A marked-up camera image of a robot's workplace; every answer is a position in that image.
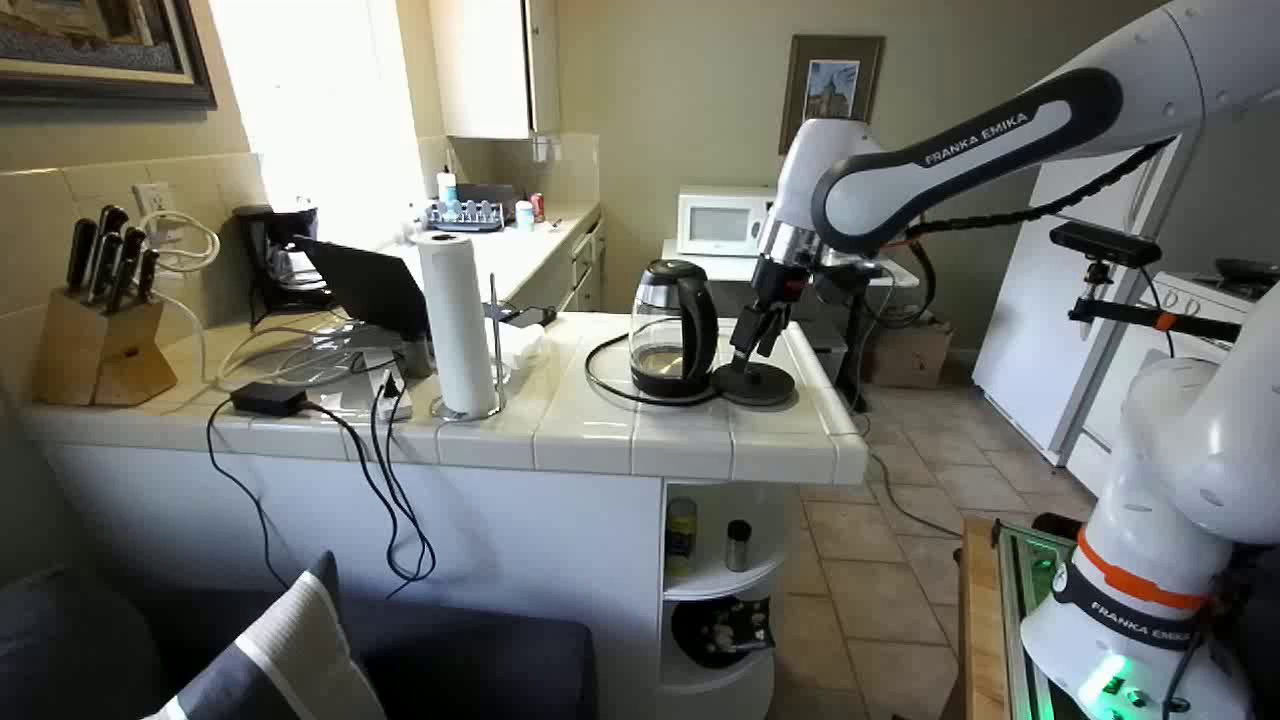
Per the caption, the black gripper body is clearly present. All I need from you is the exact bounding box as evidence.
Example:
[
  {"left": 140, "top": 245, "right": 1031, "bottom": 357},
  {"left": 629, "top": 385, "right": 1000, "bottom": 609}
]
[{"left": 737, "top": 225, "right": 814, "bottom": 342}]

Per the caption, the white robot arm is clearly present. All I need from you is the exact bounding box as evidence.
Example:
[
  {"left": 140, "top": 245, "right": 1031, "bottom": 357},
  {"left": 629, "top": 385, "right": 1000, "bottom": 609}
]
[{"left": 733, "top": 0, "right": 1280, "bottom": 720}]

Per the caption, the black round kettle base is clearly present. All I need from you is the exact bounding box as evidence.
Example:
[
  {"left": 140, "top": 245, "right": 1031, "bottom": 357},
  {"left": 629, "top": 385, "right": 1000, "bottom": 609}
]
[{"left": 710, "top": 365, "right": 795, "bottom": 407}]

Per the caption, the black glass electric kettle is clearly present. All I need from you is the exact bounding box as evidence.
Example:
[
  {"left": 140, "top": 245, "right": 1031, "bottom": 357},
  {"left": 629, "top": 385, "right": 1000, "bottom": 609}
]
[{"left": 629, "top": 262, "right": 719, "bottom": 399}]

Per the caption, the white microwave oven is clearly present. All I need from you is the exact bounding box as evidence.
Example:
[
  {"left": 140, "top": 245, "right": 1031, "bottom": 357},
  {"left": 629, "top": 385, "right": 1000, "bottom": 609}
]
[{"left": 675, "top": 189, "right": 772, "bottom": 258}]

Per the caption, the cardboard box on floor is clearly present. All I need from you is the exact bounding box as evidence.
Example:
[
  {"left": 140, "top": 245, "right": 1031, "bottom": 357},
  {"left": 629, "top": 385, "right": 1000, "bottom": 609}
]
[{"left": 868, "top": 319, "right": 953, "bottom": 388}]

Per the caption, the white drawer cabinet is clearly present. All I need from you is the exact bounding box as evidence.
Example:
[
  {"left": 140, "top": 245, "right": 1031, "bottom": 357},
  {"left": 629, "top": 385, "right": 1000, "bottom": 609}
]
[{"left": 511, "top": 211, "right": 603, "bottom": 314}]

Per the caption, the white corner shelf unit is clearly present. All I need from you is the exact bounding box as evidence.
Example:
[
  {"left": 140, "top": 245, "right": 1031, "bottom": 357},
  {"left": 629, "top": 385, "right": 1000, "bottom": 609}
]
[{"left": 655, "top": 483, "right": 792, "bottom": 720}]

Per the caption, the red container on counter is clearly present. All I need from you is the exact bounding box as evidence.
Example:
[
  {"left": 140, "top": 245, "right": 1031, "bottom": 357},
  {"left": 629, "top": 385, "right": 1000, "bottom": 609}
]
[{"left": 528, "top": 194, "right": 542, "bottom": 225}]

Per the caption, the metal paper towel holder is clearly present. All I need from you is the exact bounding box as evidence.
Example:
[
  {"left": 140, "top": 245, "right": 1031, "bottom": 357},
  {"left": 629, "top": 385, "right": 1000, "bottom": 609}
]
[{"left": 437, "top": 288, "right": 511, "bottom": 421}]

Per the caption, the white paper towel roll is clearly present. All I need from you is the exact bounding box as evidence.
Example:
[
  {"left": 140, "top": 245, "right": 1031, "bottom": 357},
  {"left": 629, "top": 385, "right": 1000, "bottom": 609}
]
[{"left": 419, "top": 237, "right": 494, "bottom": 418}]

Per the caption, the blue-capped bottle on counter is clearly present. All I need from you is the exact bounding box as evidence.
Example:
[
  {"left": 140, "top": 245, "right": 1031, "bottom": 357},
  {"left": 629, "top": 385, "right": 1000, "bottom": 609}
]
[{"left": 437, "top": 164, "right": 458, "bottom": 225}]

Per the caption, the black laptop power brick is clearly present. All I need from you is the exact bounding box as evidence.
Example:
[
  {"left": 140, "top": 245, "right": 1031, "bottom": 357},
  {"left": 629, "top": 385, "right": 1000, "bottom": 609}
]
[{"left": 231, "top": 385, "right": 309, "bottom": 418}]

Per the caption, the white grey striped pillow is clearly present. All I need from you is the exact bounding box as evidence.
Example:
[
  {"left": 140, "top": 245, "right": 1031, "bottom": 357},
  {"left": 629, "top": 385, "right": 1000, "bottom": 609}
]
[{"left": 145, "top": 552, "right": 389, "bottom": 720}]

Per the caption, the wooden knife block with knives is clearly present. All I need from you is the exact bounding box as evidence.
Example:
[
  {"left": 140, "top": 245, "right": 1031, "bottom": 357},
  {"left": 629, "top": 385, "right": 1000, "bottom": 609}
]
[{"left": 31, "top": 203, "right": 176, "bottom": 407}]

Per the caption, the dark blue sofa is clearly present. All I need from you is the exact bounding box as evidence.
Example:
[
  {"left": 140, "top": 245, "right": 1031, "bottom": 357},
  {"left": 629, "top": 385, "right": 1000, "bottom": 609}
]
[{"left": 0, "top": 561, "right": 594, "bottom": 720}]

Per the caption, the framed picture top left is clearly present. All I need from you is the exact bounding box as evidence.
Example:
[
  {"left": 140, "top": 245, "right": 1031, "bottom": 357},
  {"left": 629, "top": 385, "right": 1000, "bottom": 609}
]
[{"left": 0, "top": 0, "right": 216, "bottom": 110}]

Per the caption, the black kettle power cord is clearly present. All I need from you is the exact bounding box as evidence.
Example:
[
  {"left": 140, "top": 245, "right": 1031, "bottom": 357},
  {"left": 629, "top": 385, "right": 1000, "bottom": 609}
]
[{"left": 579, "top": 330, "right": 724, "bottom": 414}]

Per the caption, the framed picture on back wall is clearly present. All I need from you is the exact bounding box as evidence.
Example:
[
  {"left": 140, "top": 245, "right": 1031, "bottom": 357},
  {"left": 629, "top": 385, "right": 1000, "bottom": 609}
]
[{"left": 780, "top": 35, "right": 885, "bottom": 153}]

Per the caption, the black camera on stand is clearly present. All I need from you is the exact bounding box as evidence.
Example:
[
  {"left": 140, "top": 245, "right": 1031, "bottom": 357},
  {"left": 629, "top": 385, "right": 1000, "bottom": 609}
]
[{"left": 1043, "top": 216, "right": 1248, "bottom": 344}]

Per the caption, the black laptop charger cable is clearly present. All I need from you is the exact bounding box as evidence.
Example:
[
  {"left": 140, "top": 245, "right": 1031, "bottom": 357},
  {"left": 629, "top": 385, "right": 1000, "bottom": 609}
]
[{"left": 200, "top": 371, "right": 439, "bottom": 591}]

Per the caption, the white cable on outlet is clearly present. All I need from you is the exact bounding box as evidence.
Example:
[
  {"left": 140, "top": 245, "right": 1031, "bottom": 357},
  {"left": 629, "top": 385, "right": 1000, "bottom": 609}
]
[{"left": 140, "top": 210, "right": 222, "bottom": 392}]

